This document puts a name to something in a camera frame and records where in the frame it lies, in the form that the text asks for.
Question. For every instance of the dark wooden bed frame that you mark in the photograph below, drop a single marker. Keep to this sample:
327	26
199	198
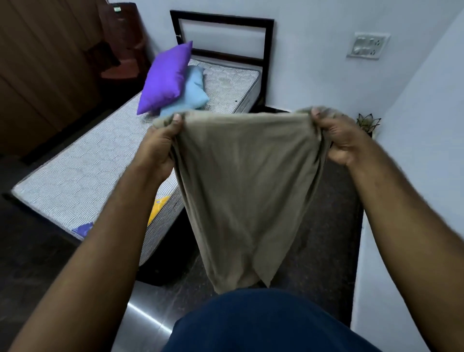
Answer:
221	18

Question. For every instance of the light blue pillow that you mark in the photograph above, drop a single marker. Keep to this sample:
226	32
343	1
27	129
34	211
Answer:
194	94

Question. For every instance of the maroon plastic chair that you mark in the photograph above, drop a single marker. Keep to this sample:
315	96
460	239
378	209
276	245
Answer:
123	29

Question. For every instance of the brown wooden wardrobe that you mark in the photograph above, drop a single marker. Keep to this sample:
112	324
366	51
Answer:
36	72

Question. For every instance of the beige striped bed sheet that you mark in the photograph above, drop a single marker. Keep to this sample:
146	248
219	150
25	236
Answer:
246	188

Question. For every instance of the person's left hand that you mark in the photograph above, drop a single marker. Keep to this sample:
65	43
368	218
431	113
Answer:
156	152

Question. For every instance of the lotus shaped candle holder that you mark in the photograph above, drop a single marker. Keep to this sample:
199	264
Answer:
368	123

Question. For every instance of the purple dotted pillow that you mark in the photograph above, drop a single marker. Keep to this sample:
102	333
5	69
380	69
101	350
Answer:
165	79

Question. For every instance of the white wall socket plate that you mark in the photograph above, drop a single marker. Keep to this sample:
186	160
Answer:
368	45

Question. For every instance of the person's left forearm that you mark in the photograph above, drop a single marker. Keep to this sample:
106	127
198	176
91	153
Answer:
90	268

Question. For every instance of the white striped mattress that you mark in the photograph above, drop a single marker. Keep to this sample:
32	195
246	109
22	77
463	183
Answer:
90	163

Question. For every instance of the person's right forearm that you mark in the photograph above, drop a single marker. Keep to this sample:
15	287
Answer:
409	235

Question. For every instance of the person's navy blue shirt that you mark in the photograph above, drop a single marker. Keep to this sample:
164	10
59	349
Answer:
268	326

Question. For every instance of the person's right hand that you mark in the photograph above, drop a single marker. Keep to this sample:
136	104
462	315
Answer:
346	141

